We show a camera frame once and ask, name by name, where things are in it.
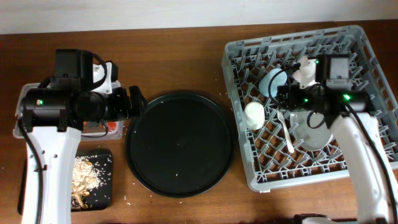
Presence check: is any round black serving tray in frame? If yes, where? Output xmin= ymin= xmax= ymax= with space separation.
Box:
xmin=125 ymin=91 xmax=236 ymax=198

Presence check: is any white plastic fork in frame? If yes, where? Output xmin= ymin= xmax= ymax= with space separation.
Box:
xmin=277 ymin=110 xmax=294 ymax=154

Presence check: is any food scraps and rice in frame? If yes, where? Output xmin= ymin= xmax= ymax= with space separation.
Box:
xmin=71 ymin=156 xmax=108 ymax=211

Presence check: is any light grey plate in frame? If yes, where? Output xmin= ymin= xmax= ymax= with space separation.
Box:
xmin=290 ymin=111 xmax=333 ymax=151

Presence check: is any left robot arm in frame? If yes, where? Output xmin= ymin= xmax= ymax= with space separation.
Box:
xmin=17 ymin=49 xmax=147 ymax=223

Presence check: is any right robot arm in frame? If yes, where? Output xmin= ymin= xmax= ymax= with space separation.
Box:
xmin=275 ymin=54 xmax=397 ymax=223

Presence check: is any pink bowl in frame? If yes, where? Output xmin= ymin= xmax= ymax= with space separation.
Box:
xmin=293 ymin=65 xmax=313 ymax=85

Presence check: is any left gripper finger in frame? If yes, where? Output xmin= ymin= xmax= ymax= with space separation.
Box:
xmin=132 ymin=99 xmax=147 ymax=117
xmin=129 ymin=85 xmax=147 ymax=105

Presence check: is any blue cup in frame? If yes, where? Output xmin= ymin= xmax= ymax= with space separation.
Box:
xmin=258 ymin=68 xmax=289 ymax=98

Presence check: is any red snack wrapper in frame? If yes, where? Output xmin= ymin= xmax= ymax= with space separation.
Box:
xmin=106 ymin=122 xmax=118 ymax=132

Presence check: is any white cup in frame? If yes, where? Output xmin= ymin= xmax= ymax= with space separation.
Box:
xmin=244 ymin=102 xmax=266 ymax=130

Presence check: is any clear plastic bin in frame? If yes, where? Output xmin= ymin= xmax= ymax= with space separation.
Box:
xmin=12 ymin=80 xmax=125 ymax=141

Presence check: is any black rectangular tray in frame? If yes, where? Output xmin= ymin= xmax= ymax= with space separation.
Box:
xmin=17 ymin=148 xmax=114 ymax=216

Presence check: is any grey dishwasher rack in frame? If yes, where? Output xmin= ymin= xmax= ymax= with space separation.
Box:
xmin=221 ymin=26 xmax=397 ymax=193

